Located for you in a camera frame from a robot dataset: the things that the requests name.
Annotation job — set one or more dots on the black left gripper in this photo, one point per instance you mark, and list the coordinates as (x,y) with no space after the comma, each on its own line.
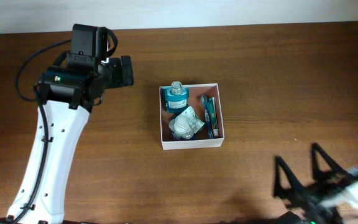
(123,74)

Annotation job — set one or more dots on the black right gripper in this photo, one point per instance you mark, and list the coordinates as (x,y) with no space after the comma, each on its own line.
(308,200)

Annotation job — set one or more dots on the teal mouthwash bottle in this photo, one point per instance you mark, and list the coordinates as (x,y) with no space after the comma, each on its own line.
(176,97)

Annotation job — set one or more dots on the purple pump soap bottle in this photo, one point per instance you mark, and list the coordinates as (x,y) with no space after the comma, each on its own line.
(180,129)

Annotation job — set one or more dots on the white green soap packet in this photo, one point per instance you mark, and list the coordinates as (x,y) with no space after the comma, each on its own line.
(191,120)

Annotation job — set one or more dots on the blue white toothbrush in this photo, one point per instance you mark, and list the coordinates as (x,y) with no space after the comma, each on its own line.
(204,101)

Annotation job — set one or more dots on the green toothpaste tube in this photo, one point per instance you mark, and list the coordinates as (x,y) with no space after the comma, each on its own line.
(212,117)

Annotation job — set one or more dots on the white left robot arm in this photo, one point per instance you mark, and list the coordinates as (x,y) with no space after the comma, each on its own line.
(66,94)

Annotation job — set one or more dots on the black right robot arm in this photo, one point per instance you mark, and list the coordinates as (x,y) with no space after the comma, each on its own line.
(322,166)

